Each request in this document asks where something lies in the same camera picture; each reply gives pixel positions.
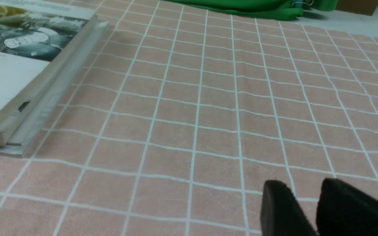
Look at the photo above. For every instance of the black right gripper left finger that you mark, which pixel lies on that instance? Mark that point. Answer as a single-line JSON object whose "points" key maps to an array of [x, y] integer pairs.
{"points": [[281, 214]]}

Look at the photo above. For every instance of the top book with photo cover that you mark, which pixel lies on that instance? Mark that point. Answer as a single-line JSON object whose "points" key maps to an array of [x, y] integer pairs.
{"points": [[34, 36]]}

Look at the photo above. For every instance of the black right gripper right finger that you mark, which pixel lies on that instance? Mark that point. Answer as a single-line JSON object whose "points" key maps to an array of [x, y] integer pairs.
{"points": [[344, 210]]}

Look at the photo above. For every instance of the pink grid-pattern tablecloth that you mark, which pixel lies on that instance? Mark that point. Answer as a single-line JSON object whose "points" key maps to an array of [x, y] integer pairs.
{"points": [[180, 115]]}

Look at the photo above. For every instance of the middle white book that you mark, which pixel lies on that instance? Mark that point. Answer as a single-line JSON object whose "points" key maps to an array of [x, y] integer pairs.
{"points": [[14, 121]]}

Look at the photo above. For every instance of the brown cardboard box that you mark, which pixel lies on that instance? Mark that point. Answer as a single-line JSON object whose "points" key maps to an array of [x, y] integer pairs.
{"points": [[362, 7]]}

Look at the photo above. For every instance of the bottom thin white book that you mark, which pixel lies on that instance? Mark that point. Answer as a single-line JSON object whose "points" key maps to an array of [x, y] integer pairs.
{"points": [[32, 125]]}

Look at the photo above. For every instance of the green cloth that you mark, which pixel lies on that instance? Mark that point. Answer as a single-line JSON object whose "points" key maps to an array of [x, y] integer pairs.
{"points": [[268, 9]]}

